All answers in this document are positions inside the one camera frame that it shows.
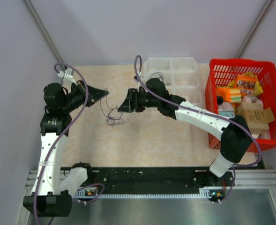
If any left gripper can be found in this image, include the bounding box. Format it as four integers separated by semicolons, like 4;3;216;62
62;80;109;113

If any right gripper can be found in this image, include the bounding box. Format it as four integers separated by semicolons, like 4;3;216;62
118;89;160;114

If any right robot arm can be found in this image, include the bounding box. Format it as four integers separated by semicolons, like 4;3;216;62
118;78;253;186

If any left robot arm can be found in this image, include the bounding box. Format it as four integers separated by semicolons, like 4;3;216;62
23;80;109;218

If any clear plastic compartment tray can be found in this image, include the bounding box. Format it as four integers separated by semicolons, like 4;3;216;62
142;57;205;108

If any black round ball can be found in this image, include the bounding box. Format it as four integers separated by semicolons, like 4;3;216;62
216;96;224;106

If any teal small box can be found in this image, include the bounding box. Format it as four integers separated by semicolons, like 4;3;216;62
219;111;235;118

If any orange sponge pack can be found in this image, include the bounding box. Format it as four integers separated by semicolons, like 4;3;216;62
216;87;242;103

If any orange snack package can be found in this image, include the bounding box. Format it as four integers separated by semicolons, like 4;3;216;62
234;75;257;96

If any pink wrapped roll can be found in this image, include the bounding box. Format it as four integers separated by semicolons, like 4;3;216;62
241;95;263;106

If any brown cardboard box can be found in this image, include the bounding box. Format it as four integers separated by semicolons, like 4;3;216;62
237;103;275;135

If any yellow snack bag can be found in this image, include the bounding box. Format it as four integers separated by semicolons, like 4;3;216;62
227;72;263;96

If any red plastic basket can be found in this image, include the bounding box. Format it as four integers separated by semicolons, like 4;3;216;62
204;58;276;153

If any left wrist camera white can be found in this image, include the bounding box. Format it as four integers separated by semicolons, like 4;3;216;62
58;68;76;86

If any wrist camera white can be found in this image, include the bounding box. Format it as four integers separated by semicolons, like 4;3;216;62
134;72;143;84
58;68;76;86

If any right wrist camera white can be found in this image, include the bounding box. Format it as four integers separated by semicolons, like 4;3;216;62
134;72;143;84

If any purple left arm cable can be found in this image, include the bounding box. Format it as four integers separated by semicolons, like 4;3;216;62
33;62;105;225

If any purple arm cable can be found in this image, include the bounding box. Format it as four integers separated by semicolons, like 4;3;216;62
134;55;262;203
33;62;105;225

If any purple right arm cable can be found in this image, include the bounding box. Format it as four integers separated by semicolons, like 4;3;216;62
134;55;262;203

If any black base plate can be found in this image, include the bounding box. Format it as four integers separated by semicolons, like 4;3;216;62
84;167;233;195

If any white cable duct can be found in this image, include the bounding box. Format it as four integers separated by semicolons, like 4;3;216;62
74;187;224;201

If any left corner aluminium post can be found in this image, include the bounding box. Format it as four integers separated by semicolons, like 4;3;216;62
22;0;64;63

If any corner aluminium post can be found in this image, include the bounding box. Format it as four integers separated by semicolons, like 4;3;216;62
22;0;64;63
234;0;275;59

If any right corner aluminium post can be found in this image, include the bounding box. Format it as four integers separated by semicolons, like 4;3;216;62
234;0;275;59

